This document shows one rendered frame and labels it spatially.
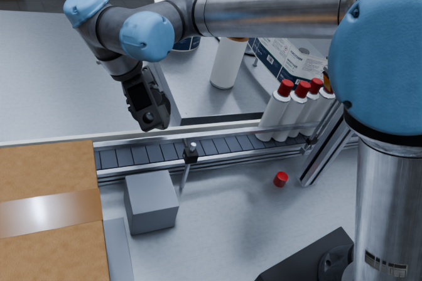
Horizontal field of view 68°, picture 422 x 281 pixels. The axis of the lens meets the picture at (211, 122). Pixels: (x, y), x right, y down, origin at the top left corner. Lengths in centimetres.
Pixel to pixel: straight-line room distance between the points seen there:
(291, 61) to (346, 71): 84
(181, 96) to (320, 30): 64
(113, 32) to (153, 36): 7
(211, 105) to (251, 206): 35
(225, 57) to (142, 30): 58
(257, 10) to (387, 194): 30
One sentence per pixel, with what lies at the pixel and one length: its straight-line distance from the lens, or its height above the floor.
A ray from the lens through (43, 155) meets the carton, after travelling 52.
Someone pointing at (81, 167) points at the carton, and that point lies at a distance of 50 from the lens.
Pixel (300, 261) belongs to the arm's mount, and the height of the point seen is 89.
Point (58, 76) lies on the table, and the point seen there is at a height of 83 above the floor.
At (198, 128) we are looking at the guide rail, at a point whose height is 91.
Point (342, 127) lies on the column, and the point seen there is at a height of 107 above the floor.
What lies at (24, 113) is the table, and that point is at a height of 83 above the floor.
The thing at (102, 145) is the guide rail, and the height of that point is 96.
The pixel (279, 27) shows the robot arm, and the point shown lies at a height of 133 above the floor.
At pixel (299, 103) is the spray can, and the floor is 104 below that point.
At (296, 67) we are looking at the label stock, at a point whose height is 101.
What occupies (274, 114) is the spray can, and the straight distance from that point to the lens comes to 89.
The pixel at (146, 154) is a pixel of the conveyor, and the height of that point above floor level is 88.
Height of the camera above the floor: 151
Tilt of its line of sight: 41 degrees down
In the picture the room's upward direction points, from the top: 17 degrees clockwise
